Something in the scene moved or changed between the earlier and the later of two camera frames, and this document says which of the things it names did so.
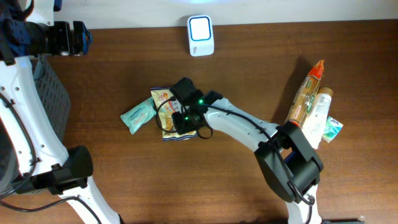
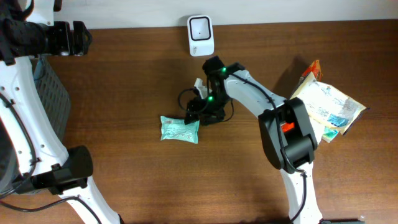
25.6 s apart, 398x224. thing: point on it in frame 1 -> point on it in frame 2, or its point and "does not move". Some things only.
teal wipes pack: [138, 114] -> [175, 129]
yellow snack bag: [166, 104] -> [328, 106]
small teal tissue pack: [332, 129] does not move
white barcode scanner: [201, 37] does not move
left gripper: [63, 28] does not move
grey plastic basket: [54, 94] does not move
